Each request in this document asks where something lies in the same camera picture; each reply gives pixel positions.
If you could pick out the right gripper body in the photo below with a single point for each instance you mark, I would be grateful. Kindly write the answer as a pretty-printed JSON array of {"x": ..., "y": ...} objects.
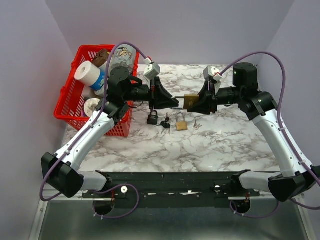
[{"x": 214, "y": 102}]

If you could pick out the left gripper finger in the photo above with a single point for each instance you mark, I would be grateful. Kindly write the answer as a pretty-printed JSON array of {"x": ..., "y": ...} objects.
[
  {"x": 166, "y": 104},
  {"x": 160, "y": 92}
]

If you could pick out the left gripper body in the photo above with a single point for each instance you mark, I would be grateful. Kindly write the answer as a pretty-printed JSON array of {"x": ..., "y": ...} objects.
[{"x": 152, "y": 93}]

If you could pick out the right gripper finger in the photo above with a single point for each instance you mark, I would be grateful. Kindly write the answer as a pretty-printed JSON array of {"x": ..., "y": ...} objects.
[
  {"x": 206, "y": 89},
  {"x": 200, "y": 108}
]

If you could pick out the black padlock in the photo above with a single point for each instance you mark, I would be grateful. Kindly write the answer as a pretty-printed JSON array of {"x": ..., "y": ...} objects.
[{"x": 152, "y": 118}]

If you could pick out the small silver key pair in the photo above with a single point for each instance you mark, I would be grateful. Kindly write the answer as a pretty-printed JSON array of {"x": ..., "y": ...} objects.
[{"x": 196, "y": 126}]

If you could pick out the black key bunch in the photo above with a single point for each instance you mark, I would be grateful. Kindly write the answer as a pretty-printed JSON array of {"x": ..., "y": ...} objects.
[{"x": 165, "y": 124}]

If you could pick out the brass padlock with keys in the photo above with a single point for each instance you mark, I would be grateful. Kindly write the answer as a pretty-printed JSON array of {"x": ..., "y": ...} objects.
[{"x": 181, "y": 124}]

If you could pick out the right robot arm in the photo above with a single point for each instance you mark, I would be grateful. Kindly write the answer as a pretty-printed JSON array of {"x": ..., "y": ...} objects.
[{"x": 297, "y": 174}]

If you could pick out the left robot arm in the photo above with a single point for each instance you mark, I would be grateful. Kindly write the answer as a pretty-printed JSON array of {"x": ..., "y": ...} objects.
[{"x": 61, "y": 169}]

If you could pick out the white blue labelled bottle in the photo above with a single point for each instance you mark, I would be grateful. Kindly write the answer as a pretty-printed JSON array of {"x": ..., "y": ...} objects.
[{"x": 99, "y": 86}]

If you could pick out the brown chocolate wrapped item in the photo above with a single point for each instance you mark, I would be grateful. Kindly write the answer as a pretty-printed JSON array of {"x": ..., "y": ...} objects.
[{"x": 101, "y": 58}]

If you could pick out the silver foil wrapped roll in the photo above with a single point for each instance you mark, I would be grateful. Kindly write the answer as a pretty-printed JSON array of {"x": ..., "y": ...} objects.
[{"x": 90, "y": 106}]

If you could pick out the white toilet paper roll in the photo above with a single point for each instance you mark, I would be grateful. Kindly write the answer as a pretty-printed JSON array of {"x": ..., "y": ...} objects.
[{"x": 87, "y": 73}]

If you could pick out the red plastic basket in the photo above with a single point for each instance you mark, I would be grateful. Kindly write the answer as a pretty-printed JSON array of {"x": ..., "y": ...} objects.
[{"x": 69, "y": 107}]

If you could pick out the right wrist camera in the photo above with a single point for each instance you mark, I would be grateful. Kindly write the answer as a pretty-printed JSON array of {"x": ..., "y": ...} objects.
[{"x": 212, "y": 74}]

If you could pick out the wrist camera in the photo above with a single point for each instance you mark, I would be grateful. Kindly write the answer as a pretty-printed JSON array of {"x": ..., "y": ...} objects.
[
  {"x": 212, "y": 74},
  {"x": 151, "y": 71}
]

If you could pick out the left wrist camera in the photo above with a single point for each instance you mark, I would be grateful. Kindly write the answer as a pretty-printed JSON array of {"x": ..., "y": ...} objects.
[{"x": 151, "y": 71}]

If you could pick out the black mounting rail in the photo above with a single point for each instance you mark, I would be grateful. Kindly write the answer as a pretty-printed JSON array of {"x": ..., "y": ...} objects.
[{"x": 170, "y": 190}]

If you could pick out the metal table frame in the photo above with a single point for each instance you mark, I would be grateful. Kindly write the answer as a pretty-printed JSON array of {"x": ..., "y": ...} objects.
[{"x": 256, "y": 218}]

